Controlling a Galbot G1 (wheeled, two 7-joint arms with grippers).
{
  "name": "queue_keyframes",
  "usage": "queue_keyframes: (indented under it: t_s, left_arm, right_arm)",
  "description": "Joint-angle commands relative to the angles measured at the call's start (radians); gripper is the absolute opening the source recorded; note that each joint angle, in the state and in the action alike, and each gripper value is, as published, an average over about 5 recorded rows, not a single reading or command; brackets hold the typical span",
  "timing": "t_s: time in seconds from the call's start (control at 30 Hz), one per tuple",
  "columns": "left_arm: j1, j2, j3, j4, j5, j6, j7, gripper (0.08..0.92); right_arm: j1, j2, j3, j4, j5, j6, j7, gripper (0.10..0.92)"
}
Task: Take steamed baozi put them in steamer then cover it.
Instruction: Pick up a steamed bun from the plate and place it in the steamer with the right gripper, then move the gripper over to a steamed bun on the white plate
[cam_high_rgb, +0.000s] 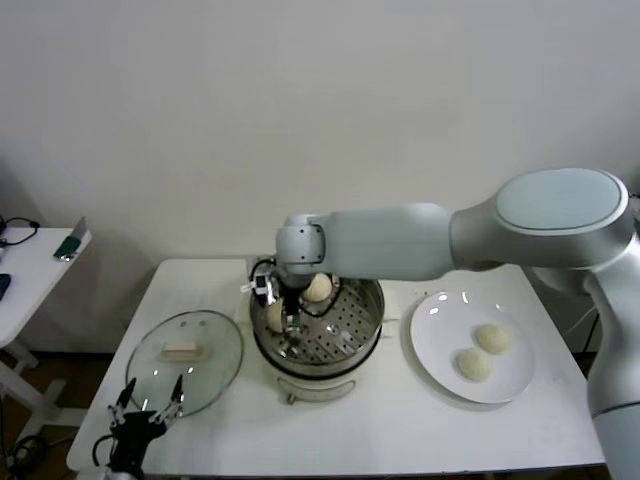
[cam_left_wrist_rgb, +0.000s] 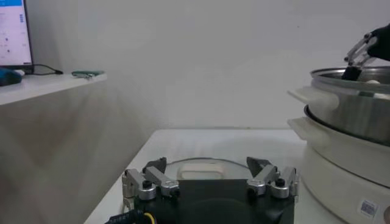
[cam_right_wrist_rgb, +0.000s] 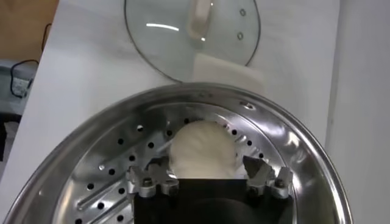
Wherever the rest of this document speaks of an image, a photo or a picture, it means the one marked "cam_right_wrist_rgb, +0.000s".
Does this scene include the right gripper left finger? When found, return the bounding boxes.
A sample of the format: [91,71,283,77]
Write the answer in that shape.
[126,155,180,198]

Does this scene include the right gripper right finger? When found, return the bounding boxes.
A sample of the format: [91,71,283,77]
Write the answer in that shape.
[243,155,295,199]

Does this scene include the white steamed baozi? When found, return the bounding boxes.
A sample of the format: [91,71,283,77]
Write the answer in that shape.
[169,120,238,180]

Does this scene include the glass lid cream handle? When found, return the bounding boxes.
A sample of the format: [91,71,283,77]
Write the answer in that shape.
[124,0,261,83]

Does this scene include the stainless steel steamer basket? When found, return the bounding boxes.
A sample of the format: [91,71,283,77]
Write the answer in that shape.
[1,56,354,224]

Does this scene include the grey power strip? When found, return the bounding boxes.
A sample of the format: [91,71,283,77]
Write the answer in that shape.
[12,77,32,98]

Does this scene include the looped black cable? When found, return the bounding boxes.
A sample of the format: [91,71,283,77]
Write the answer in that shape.
[10,58,40,99]

